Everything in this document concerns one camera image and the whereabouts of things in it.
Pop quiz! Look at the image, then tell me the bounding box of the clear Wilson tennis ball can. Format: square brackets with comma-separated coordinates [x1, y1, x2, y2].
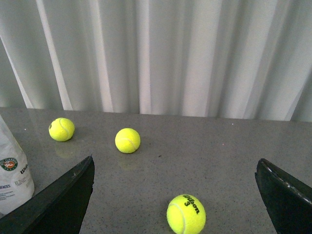
[0, 118, 35, 215]

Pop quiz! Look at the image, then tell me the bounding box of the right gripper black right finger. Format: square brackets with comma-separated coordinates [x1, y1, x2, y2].
[255, 158, 312, 234]

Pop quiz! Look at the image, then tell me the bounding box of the middle yellow tennis ball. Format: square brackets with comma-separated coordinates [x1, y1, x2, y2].
[115, 128, 141, 154]

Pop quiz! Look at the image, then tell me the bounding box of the white pleated curtain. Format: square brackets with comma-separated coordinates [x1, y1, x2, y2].
[0, 0, 312, 121]

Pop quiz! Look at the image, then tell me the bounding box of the tennis ball with Wilson 3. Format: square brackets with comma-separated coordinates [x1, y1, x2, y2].
[166, 194, 206, 234]

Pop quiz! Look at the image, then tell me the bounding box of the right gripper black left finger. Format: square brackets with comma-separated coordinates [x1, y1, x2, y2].
[0, 156, 95, 234]

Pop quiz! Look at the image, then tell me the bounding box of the yellow tennis ball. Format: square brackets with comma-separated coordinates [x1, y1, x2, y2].
[115, 128, 141, 154]
[49, 117, 75, 142]

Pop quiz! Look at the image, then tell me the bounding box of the far yellow tennis ball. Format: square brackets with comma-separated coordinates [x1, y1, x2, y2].
[49, 117, 75, 142]

